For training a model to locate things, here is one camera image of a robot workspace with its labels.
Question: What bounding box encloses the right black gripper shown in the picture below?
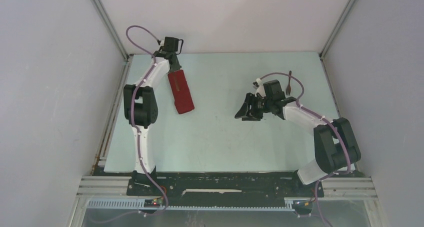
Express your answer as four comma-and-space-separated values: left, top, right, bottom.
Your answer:
234, 92, 273, 122

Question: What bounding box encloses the red cloth napkin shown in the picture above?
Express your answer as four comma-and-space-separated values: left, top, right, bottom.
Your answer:
167, 69, 195, 115

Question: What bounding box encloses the brown wooden fork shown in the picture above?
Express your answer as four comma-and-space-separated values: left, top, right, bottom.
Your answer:
285, 70, 292, 96

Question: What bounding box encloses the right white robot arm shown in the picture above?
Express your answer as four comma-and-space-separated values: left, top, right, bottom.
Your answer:
234, 93, 362, 196

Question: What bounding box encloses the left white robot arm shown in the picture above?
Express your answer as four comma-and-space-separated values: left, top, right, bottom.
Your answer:
123, 50, 181, 174

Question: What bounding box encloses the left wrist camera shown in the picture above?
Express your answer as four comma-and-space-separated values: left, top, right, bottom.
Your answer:
157, 36, 184, 55

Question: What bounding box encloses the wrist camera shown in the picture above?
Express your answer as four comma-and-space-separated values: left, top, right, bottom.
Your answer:
157, 36, 184, 55
253, 78, 286, 101

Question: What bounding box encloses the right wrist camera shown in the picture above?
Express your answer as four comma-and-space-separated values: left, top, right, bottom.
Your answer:
253, 78, 286, 101

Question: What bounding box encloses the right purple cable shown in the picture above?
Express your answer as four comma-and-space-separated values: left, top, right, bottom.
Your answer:
253, 72, 352, 227

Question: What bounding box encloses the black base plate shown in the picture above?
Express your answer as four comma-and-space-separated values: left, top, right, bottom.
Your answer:
126, 171, 324, 207

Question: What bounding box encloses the white cable duct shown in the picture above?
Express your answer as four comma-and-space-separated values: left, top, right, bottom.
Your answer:
86, 198, 295, 212

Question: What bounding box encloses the aluminium frame rail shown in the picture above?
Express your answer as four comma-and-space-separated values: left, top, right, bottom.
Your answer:
76, 176, 130, 198

